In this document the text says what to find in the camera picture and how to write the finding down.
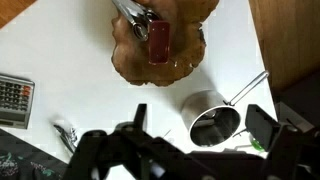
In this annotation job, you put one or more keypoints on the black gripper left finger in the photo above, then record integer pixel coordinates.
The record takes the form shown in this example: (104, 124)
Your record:
(140, 118)

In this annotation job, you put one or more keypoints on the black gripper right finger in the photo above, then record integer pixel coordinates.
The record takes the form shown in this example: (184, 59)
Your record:
(261, 126)

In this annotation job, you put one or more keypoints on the red trailer toy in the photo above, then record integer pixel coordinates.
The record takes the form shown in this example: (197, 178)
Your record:
(159, 42)

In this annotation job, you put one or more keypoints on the green round object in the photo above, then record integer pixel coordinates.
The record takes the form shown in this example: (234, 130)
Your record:
(256, 145)

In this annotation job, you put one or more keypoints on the steel saucepan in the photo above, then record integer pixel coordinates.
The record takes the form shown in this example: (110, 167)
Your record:
(210, 119)

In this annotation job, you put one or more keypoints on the brown wooden tray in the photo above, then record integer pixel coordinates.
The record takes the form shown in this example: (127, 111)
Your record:
(187, 48)

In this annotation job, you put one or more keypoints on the grey pliers tool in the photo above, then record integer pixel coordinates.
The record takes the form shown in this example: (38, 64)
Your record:
(68, 136)

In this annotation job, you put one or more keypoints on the metal measuring spoons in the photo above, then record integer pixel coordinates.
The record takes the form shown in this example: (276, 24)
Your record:
(137, 15)

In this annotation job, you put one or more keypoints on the grey calculator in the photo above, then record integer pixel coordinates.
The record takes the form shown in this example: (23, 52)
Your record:
(16, 99)

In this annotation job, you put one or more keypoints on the dark floral blanket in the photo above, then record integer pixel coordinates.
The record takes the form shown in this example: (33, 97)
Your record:
(20, 160)

